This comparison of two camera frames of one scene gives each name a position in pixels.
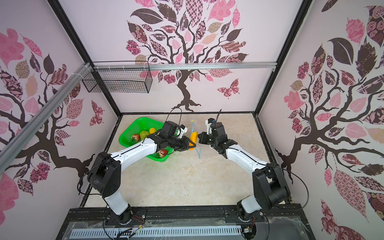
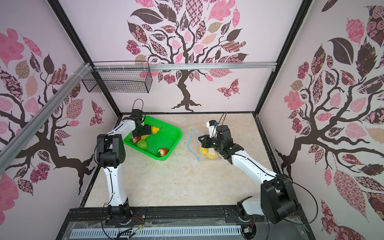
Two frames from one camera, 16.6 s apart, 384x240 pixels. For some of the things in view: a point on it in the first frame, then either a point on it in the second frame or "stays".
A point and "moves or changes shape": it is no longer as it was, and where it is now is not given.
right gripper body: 209,139 stays
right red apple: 163,152 stays
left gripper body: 179,144 -> 141,130
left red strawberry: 135,137 stays
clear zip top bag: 195,129 moves or changes shape
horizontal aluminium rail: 135,65 stays
